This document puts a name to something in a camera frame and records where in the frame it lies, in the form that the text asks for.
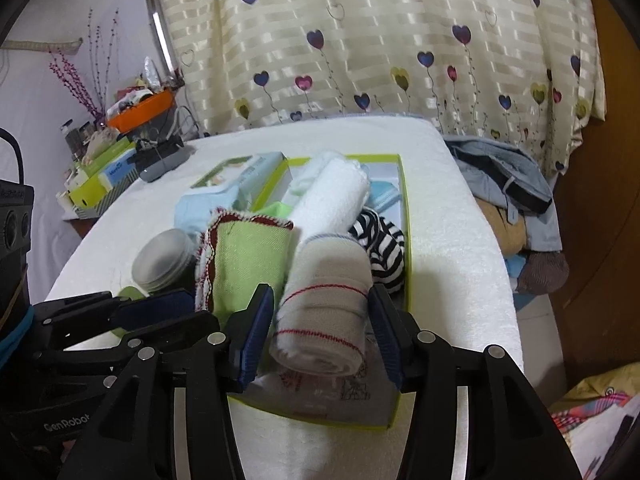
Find black white striped sock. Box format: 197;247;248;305
369;227;407;297
349;206;388;241

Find striped cardboard tray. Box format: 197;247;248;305
61;179;142;222

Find grey VR headset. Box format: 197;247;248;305
134;141;194;184

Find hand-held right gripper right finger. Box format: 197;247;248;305
368;284;583;480

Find wet wipes pack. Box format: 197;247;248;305
174;152;289;237

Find heart print curtain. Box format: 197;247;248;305
156;0;609;177

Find metal window frame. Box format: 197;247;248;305
142;0;184;87

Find clear plastic packet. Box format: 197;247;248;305
277;366;373;412

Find blue grey jacket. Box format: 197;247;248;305
444;135;562;252

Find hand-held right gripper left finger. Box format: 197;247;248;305
60;284;277;480

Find red striped white towel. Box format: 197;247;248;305
269;232;374;377

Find wooden wardrobe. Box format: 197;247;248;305
549;0;640;403

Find tan cloth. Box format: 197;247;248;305
474;199;532;257

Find white terry towel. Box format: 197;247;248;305
289;149;372;242

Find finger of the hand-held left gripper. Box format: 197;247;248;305
34;290;197;333
34;310;228;378

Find frosted round jar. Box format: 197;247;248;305
131;228;202;295

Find brown knit garment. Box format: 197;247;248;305
514;250;571;296

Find green towel with red trim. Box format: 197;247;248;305
194;207;297;322

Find blue tissue pack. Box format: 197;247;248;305
99;155;142;187

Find orange lidded storage bin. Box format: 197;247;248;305
106;89;179;134

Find green file box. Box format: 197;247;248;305
69;137;137;209

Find purple decorative branches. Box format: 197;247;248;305
47;7;122;122

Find colourful patterned cloth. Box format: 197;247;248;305
549;364;640;480

